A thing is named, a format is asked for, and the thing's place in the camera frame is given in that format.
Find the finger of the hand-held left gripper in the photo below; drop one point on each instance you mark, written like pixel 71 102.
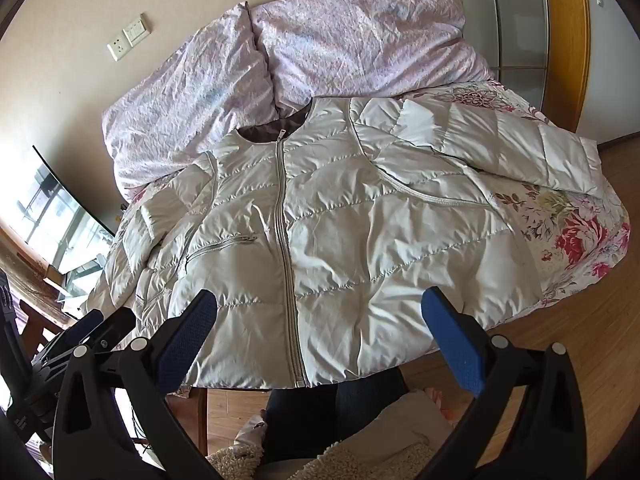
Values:
pixel 117 327
pixel 82 326

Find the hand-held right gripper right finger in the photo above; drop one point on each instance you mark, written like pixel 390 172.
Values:
pixel 452 340

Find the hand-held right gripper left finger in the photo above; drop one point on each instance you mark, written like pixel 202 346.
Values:
pixel 187 342

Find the white puffer jacket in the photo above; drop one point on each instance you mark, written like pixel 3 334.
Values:
pixel 350 240

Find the wooden table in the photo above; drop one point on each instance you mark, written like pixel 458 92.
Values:
pixel 25 272

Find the wooden bed leg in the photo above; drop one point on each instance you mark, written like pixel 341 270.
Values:
pixel 202 420

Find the person's leg in dark jeans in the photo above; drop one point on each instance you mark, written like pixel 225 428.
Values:
pixel 320 410

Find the floral bedsheet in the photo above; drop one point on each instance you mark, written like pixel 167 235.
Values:
pixel 565 230

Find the pink floral duvet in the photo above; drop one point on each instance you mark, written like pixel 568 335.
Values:
pixel 350 45

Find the frosted glass door panel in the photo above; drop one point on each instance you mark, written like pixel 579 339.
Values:
pixel 515 25

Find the white wall socket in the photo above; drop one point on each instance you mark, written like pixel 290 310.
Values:
pixel 116 50

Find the white light switch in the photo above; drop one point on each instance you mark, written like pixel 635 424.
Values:
pixel 136 29

